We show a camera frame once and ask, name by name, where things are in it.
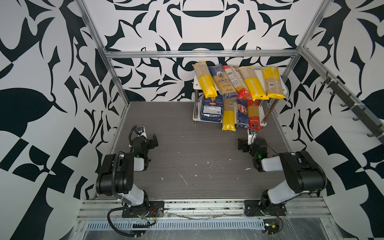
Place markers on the blue label spaghetti bag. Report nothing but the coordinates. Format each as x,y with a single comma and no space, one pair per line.
223,81

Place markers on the white two-tier shelf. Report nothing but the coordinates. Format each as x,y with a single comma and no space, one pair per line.
197,102

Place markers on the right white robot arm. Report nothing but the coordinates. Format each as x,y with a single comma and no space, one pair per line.
302,176

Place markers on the wall hook rack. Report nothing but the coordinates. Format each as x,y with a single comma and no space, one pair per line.
352,103

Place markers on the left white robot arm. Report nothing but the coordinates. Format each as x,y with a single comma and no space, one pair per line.
116,179

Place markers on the red yellow spaghetti bag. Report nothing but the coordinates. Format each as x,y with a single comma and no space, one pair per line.
254,115

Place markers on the yellow spaghetti bag short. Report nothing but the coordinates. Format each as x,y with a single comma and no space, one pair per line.
273,83

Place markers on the small circuit board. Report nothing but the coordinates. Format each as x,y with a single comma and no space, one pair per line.
273,226

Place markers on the aluminium frame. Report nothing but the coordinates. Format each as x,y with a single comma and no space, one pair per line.
151,46

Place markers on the yellow Pastatime bag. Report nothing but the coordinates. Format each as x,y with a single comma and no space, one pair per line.
253,83
205,79

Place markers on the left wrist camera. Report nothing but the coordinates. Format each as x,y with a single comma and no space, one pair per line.
141,131

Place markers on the red label spaghetti bag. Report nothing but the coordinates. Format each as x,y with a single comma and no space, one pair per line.
238,83

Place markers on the blue Barilla spaghetti bag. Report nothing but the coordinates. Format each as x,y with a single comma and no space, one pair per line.
242,114

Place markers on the blue Barilla pasta box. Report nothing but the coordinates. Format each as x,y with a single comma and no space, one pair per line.
212,109

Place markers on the white slotted cable duct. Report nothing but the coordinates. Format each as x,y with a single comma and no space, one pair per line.
185,224

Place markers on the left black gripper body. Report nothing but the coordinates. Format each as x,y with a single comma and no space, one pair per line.
149,144

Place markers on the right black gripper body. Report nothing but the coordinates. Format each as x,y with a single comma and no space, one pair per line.
249,148

